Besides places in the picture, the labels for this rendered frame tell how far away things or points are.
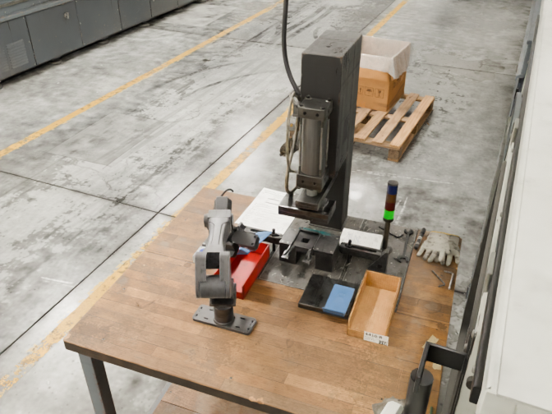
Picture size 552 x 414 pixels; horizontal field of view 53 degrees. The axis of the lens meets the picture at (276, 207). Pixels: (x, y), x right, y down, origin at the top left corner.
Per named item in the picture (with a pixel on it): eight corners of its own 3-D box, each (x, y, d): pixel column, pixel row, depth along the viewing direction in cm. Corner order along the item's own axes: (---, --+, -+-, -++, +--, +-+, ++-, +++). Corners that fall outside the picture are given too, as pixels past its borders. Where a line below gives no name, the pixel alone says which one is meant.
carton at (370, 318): (347, 337, 173) (348, 319, 169) (364, 287, 193) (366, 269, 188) (387, 347, 169) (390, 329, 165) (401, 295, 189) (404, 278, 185)
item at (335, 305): (321, 314, 177) (322, 307, 176) (334, 284, 189) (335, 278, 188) (342, 319, 175) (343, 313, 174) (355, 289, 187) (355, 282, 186)
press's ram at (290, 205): (277, 222, 193) (277, 146, 177) (300, 186, 214) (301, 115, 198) (326, 232, 188) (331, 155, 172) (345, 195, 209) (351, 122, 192)
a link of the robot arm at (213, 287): (213, 278, 177) (200, 273, 145) (234, 278, 177) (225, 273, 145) (213, 298, 176) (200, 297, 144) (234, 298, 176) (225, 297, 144)
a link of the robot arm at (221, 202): (209, 205, 179) (204, 187, 168) (236, 205, 179) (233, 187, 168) (207, 238, 174) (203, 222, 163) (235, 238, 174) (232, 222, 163)
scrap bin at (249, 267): (211, 292, 190) (209, 278, 186) (240, 250, 209) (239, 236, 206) (243, 300, 186) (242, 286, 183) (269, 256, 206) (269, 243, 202)
